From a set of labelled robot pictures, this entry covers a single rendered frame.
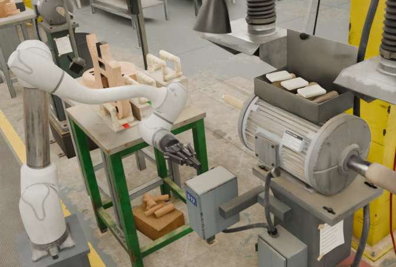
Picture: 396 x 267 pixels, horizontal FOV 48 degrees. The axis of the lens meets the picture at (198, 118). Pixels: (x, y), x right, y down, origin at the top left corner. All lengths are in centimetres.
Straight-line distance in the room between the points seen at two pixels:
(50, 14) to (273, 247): 276
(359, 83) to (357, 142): 25
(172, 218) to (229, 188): 143
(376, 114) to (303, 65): 102
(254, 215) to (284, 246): 156
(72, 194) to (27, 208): 169
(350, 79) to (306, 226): 53
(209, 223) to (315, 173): 43
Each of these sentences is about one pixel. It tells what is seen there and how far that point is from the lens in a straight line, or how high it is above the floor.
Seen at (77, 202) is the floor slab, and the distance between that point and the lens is 349.
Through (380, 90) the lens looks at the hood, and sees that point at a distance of 117.
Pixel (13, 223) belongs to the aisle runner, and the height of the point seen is 0.
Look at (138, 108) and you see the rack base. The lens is 232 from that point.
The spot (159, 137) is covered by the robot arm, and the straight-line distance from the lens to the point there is 183.
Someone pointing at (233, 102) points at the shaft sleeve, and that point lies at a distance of 171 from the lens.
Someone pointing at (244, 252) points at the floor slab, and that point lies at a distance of 285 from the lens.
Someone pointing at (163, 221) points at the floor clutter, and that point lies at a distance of 292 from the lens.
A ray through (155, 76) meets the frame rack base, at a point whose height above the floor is 110.
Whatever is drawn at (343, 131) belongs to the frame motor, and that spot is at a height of 135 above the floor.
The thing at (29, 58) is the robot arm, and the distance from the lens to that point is 171.
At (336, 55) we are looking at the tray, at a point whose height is 152.
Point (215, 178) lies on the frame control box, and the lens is 152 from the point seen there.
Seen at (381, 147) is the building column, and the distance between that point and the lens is 251.
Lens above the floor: 200
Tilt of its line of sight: 28 degrees down
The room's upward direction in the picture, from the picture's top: 6 degrees counter-clockwise
